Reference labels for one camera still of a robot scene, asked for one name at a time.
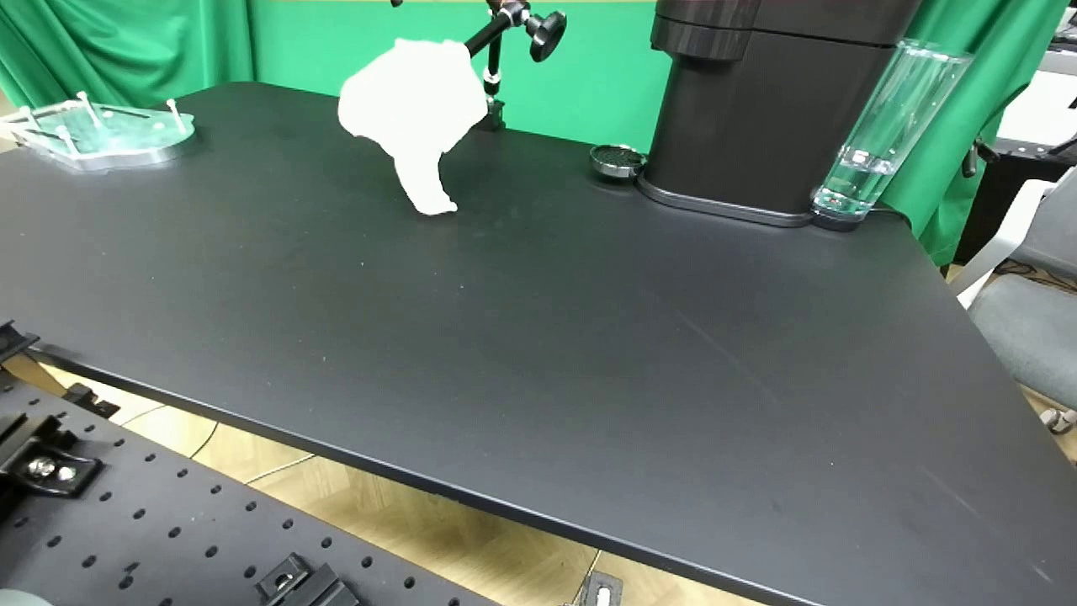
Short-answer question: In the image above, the black articulated stand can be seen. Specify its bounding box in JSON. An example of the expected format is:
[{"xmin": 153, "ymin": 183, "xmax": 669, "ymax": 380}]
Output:
[{"xmin": 465, "ymin": 0, "xmax": 569, "ymax": 132}]

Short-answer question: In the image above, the small black slotted block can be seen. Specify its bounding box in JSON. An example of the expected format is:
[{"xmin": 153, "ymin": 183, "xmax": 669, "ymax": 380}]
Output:
[{"xmin": 251, "ymin": 553, "xmax": 365, "ymax": 606}]

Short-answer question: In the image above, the grey office chair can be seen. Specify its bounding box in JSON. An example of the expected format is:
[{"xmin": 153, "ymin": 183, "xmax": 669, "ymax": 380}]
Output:
[{"xmin": 960, "ymin": 166, "xmax": 1077, "ymax": 438}]

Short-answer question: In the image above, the black perforated breadboard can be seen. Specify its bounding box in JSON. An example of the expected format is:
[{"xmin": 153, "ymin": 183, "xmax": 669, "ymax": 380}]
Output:
[{"xmin": 0, "ymin": 378, "xmax": 497, "ymax": 606}]

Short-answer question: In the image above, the black clamp block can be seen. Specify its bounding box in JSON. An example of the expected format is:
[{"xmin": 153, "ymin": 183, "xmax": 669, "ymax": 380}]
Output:
[{"xmin": 0, "ymin": 410, "xmax": 107, "ymax": 511}]

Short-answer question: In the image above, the clear acrylic plate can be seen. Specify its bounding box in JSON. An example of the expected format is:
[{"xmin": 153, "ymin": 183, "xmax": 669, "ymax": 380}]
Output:
[{"xmin": 0, "ymin": 92, "xmax": 201, "ymax": 169}]

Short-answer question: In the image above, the clear tall glass vessel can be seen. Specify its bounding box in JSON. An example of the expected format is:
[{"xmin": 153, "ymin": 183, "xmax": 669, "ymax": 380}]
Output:
[{"xmin": 807, "ymin": 37, "xmax": 973, "ymax": 223}]

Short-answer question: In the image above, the small black round dish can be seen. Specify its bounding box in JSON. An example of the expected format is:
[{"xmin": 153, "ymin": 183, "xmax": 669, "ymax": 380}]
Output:
[{"xmin": 588, "ymin": 142, "xmax": 653, "ymax": 184}]

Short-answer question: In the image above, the white cloth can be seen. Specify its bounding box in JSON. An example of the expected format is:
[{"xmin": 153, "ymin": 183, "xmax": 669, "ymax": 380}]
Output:
[{"xmin": 333, "ymin": 37, "xmax": 496, "ymax": 220}]

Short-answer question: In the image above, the green backdrop cloth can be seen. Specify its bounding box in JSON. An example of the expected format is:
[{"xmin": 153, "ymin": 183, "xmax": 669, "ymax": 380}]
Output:
[{"xmin": 0, "ymin": 0, "xmax": 1073, "ymax": 271}]

